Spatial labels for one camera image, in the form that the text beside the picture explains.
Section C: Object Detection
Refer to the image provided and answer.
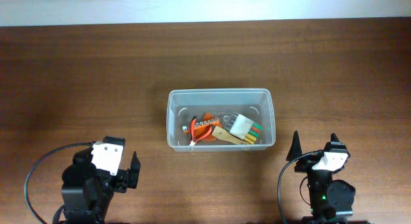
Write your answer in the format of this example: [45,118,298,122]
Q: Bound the clear plastic container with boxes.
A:
[166,88,276,152]

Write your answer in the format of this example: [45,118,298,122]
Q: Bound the clear screwdriver set case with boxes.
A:
[222,112,263,144]

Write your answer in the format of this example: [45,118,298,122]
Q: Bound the red handled pliers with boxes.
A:
[189,116,214,146]

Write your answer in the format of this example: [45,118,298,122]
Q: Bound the orange scraper wooden handle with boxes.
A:
[197,114,247,145]

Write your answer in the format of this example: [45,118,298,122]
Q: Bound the orange socket rail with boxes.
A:
[182,118,222,133]

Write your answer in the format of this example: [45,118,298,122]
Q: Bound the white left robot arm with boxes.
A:
[52,148,141,224]

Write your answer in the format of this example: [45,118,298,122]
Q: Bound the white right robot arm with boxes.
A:
[286,131,356,223]

